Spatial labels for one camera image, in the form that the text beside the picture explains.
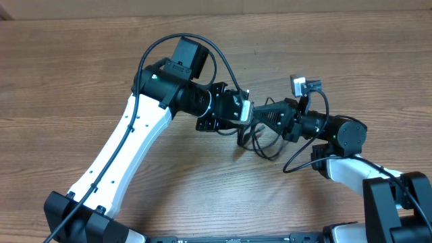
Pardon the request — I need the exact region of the black USB-A cable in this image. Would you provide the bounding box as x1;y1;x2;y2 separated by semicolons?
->
236;121;267;147

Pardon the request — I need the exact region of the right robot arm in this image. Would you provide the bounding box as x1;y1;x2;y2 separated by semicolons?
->
252;98;431;242

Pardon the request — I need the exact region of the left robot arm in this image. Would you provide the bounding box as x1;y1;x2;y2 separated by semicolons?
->
44;33;253;242

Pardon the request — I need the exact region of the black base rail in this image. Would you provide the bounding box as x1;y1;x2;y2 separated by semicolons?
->
146;232;331;243

